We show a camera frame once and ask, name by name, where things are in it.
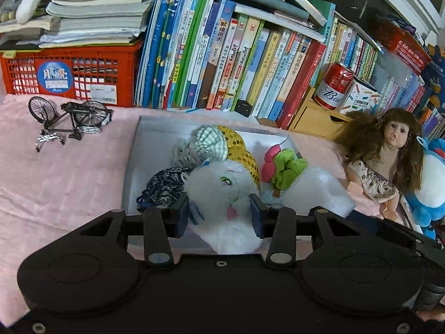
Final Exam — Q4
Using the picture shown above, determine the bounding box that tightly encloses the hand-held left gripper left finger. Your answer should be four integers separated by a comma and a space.
81, 193, 190, 268

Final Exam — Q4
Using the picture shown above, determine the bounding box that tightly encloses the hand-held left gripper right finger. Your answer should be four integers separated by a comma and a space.
249, 193, 371, 268

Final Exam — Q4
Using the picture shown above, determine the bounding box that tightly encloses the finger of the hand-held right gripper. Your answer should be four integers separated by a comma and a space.
346, 212, 423, 251

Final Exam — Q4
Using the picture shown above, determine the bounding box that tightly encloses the pack of blue face masks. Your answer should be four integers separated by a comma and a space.
259, 186, 283, 207

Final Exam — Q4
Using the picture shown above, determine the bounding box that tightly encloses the navy floral cloth hat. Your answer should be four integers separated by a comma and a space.
136, 166, 193, 213

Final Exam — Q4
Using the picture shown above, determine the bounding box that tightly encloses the pink fabric flower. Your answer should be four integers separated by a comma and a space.
261, 145, 281, 183

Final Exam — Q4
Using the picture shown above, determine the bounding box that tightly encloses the bright green scrunchie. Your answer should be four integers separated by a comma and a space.
270, 148, 308, 190

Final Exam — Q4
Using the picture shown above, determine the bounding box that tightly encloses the yellow sequin scrunchie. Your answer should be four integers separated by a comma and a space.
217, 125, 261, 190

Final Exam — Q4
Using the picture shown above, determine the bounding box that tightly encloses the green gingham scrunchie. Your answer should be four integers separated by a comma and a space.
193, 125, 228, 162

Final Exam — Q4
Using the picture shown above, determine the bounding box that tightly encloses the white cardboard box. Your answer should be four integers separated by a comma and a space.
122, 114, 305, 254

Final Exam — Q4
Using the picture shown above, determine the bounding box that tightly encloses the brown-haired doll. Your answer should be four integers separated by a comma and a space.
335, 108, 423, 223

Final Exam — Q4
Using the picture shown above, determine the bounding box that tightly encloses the blue and white plush toy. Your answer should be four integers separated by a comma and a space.
403, 136, 445, 240

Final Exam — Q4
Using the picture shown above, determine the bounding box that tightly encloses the small black pouch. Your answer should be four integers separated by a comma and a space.
234, 99, 253, 118

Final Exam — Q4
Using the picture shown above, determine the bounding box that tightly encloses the wooden drawer box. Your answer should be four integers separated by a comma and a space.
287, 85, 353, 141

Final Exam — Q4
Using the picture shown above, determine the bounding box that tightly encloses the pink striped tablecloth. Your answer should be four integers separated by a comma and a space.
0, 94, 418, 324

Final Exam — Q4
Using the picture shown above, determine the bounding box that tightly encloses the white pencil-print box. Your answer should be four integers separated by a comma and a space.
339, 77, 381, 115

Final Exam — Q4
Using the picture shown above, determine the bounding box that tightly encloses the miniature black bicycle model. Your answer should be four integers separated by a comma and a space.
28, 96, 114, 153

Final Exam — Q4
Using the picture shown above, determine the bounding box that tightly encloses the red beer can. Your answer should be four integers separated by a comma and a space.
315, 62, 354, 111

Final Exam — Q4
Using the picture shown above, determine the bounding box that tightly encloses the row of tall picture books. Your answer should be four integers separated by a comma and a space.
134, 0, 327, 129

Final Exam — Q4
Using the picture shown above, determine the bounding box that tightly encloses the blue cartoon box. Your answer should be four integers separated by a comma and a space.
419, 43, 445, 94

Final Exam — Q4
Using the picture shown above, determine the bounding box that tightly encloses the red plastic crate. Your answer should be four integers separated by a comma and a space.
0, 38, 145, 107

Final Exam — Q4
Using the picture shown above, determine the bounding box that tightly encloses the row of thin workbooks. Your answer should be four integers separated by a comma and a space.
313, 12, 445, 140

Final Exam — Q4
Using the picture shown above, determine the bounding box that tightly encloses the red plastic basket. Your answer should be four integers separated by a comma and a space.
370, 19, 432, 75

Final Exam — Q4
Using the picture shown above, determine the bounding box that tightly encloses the white-edged book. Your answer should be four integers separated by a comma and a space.
287, 0, 327, 26

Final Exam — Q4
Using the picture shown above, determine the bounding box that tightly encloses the stack of lying books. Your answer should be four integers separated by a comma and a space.
0, 0, 154, 49

